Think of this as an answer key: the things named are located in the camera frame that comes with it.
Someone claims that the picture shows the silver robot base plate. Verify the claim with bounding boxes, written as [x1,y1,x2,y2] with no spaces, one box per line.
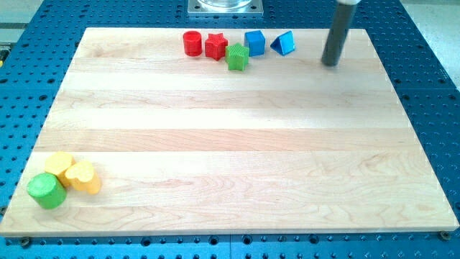
[187,0,264,16]

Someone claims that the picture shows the red star block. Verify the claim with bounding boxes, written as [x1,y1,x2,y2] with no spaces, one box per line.
[205,33,228,61]

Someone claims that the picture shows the blue cube block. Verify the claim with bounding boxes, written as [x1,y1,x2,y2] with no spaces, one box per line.
[244,30,265,57]

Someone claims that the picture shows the green star block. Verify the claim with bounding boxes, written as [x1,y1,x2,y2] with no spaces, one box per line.
[225,43,249,71]

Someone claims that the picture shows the yellow hexagon block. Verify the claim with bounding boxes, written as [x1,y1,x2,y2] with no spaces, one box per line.
[44,151,75,188]

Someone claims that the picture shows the green cylinder block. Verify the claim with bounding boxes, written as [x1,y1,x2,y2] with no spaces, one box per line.
[27,173,67,209]

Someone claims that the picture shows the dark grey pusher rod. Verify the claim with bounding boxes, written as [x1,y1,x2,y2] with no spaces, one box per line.
[321,0,360,67]

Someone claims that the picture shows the yellow heart block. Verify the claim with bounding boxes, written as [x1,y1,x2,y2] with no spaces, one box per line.
[65,160,101,195]

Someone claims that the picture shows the red cylinder block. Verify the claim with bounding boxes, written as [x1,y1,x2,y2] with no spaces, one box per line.
[183,30,203,57]

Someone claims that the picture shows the wooden board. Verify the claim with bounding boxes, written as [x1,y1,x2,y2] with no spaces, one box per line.
[1,27,459,237]

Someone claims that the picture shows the blue triangle block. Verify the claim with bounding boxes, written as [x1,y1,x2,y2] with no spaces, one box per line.
[270,31,295,56]

